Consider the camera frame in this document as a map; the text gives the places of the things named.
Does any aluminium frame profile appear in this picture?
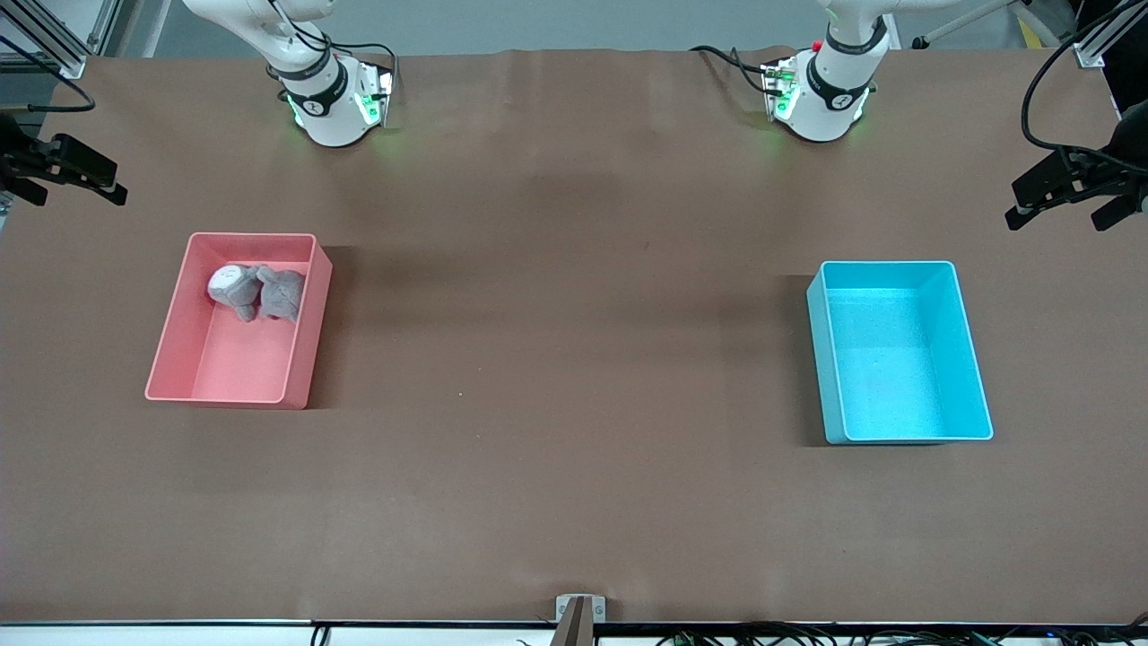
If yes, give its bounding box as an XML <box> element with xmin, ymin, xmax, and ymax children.
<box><xmin>0</xmin><ymin>0</ymin><xmax>122</xmax><ymax>80</ymax></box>
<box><xmin>1072</xmin><ymin>0</ymin><xmax>1148</xmax><ymax>69</ymax></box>

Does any black base cable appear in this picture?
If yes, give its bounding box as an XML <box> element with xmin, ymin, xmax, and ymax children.
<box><xmin>689</xmin><ymin>45</ymin><xmax>774</xmax><ymax>96</ymax></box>
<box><xmin>327</xmin><ymin>40</ymin><xmax>400</xmax><ymax>91</ymax></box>

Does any brown camera post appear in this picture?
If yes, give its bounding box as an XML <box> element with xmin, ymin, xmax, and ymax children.
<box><xmin>552</xmin><ymin>598</ymin><xmax>595</xmax><ymax>646</ymax></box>

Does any brown table cover mat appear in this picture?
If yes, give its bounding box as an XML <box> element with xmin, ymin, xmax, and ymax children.
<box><xmin>0</xmin><ymin>47</ymin><xmax>1148</xmax><ymax>626</ymax></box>

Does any pink plastic box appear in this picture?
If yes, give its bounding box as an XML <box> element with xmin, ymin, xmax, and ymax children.
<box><xmin>143</xmin><ymin>231</ymin><xmax>334</xmax><ymax>411</ymax></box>

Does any grey metal bracket plate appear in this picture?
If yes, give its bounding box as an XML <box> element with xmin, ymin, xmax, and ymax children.
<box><xmin>555</xmin><ymin>594</ymin><xmax>607</xmax><ymax>624</ymax></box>

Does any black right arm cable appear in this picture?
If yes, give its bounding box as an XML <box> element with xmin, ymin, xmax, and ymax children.
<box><xmin>0</xmin><ymin>34</ymin><xmax>96</xmax><ymax>114</ymax></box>

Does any small grey plush toy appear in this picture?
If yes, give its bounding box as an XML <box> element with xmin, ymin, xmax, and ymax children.
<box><xmin>257</xmin><ymin>266</ymin><xmax>307</xmax><ymax>323</ymax></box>

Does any grey plush toy white belly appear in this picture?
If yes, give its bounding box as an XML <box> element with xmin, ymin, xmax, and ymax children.
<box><xmin>207</xmin><ymin>263</ymin><xmax>263</xmax><ymax>323</ymax></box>

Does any black cable bundle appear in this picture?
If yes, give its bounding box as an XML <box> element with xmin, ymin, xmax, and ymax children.
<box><xmin>655</xmin><ymin>617</ymin><xmax>1148</xmax><ymax>646</ymax></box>

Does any blue plastic box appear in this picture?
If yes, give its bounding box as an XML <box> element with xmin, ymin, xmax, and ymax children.
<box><xmin>805</xmin><ymin>260</ymin><xmax>995</xmax><ymax>445</ymax></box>

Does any metal base connector bracket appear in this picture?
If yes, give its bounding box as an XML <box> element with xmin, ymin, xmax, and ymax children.
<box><xmin>355</xmin><ymin>65</ymin><xmax>397</xmax><ymax>128</ymax></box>
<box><xmin>761</xmin><ymin>57</ymin><xmax>801</xmax><ymax>123</ymax></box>

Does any grey stand leg black foot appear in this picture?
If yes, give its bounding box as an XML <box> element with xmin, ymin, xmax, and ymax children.
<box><xmin>912</xmin><ymin>0</ymin><xmax>1023</xmax><ymax>49</ymax></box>

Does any black right base cable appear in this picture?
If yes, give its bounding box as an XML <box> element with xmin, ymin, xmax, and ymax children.
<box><xmin>327</xmin><ymin>40</ymin><xmax>400</xmax><ymax>91</ymax></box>

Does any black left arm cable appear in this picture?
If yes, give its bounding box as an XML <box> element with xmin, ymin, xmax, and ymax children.
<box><xmin>1022</xmin><ymin>0</ymin><xmax>1148</xmax><ymax>173</ymax></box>

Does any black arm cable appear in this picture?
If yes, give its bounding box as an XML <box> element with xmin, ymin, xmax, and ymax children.
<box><xmin>0</xmin><ymin>34</ymin><xmax>96</xmax><ymax>114</ymax></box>
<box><xmin>1022</xmin><ymin>0</ymin><xmax>1148</xmax><ymax>173</ymax></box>

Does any black left base cable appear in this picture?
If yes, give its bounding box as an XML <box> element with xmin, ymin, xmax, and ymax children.
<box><xmin>689</xmin><ymin>45</ymin><xmax>774</xmax><ymax>96</ymax></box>

